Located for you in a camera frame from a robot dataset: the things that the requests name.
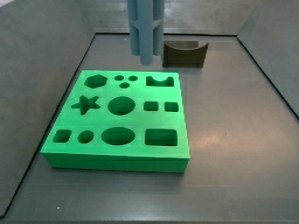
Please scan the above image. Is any blue three prong object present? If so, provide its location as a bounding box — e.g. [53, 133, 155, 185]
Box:
[127, 0, 164, 65]

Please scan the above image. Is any green shape sorter block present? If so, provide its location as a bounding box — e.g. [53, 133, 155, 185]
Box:
[41, 70, 191, 173]

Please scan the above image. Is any dark arch shaped block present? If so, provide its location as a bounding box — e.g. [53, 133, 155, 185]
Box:
[163, 41, 209, 68]

